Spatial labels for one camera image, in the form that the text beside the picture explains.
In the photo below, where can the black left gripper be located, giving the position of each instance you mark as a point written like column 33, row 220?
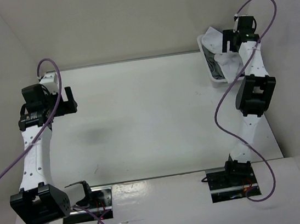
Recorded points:
column 67, row 107

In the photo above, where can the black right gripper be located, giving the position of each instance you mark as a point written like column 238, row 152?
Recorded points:
column 228, row 35

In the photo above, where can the white skirt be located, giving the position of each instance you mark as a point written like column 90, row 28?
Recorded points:
column 222, row 52

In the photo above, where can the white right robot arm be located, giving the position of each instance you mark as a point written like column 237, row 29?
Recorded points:
column 253, row 97

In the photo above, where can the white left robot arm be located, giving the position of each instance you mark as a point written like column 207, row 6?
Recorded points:
column 38, row 200

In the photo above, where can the white plastic laundry basket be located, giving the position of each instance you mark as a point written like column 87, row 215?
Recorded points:
column 207, row 63

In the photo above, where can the grey skirt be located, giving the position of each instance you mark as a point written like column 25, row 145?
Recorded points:
column 215, row 70

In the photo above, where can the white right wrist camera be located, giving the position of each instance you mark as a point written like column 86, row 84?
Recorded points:
column 236, row 23

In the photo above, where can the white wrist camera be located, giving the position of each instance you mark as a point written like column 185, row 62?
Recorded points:
column 236, row 23
column 50, row 81

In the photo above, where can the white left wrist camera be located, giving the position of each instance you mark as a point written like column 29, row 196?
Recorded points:
column 50, row 81

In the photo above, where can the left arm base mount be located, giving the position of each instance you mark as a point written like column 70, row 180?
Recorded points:
column 100, row 205

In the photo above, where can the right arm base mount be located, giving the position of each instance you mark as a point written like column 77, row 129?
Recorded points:
column 224, row 187

